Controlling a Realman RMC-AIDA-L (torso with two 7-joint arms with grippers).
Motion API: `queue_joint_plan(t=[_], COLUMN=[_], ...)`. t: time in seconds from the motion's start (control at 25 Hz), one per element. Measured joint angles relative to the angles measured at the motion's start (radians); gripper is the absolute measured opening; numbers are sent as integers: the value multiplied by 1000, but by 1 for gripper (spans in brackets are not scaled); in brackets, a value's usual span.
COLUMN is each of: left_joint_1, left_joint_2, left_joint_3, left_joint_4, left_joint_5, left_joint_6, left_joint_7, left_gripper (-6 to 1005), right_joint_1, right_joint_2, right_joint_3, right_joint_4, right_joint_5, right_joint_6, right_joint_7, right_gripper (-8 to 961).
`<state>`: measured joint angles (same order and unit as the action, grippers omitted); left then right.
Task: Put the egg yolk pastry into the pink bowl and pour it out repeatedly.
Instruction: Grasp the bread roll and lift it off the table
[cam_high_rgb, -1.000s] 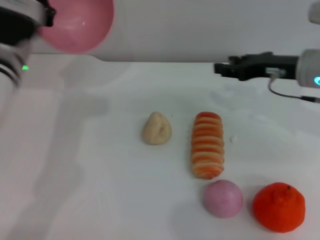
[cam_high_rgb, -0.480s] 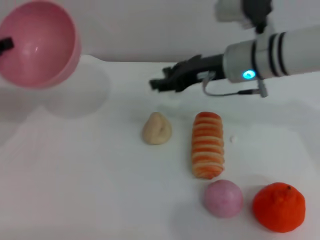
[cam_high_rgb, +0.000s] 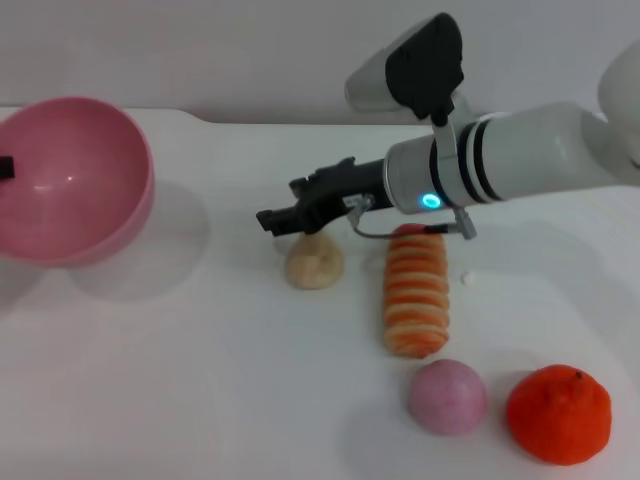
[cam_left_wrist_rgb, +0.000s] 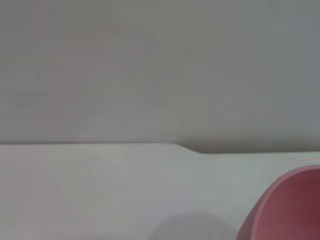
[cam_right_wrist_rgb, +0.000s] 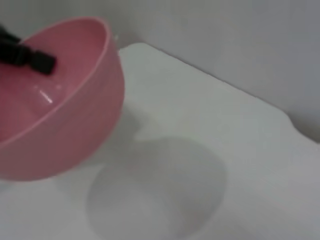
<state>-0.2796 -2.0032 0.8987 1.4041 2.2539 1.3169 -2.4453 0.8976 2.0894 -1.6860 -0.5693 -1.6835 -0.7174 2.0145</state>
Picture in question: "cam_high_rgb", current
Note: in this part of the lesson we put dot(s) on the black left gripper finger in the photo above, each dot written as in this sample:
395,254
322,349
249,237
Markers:
6,167

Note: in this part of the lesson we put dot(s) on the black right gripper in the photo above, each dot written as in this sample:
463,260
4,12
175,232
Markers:
350,185

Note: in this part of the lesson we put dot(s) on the beige egg yolk pastry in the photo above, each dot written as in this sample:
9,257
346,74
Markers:
315,265

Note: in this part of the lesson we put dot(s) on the pink plastic bowl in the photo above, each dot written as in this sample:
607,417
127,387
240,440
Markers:
75,190

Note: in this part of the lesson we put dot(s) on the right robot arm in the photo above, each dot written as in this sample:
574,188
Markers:
525,150

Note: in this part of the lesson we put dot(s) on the orange striped bread roll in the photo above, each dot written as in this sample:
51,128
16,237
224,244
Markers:
415,295

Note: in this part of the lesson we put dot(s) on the pink round bun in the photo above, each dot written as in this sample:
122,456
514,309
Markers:
448,397

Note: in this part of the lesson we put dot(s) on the orange tangerine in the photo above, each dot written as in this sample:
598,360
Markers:
558,415

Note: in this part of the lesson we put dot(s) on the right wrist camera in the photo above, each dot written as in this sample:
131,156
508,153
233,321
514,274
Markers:
415,65

